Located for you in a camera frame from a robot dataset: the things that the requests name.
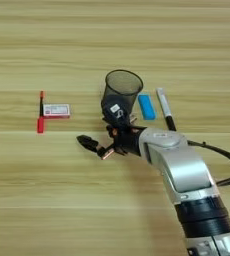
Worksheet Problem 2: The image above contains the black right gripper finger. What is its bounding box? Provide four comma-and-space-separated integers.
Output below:
75, 134, 100, 154

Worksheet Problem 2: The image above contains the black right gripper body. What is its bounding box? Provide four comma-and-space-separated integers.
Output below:
97, 113, 147, 161

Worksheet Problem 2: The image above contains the blue rectangular eraser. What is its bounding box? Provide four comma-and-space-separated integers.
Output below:
137, 93, 157, 121

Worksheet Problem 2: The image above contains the grey marker with black cap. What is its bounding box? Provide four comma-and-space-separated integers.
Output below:
155, 87, 178, 132

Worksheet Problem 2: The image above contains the black mesh pen cup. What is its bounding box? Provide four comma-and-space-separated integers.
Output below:
100, 68, 144, 125

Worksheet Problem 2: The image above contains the small red white card box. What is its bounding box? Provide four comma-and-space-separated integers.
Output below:
42, 103, 71, 120

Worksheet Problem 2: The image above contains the red and black pen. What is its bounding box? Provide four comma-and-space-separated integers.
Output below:
36, 90, 46, 135

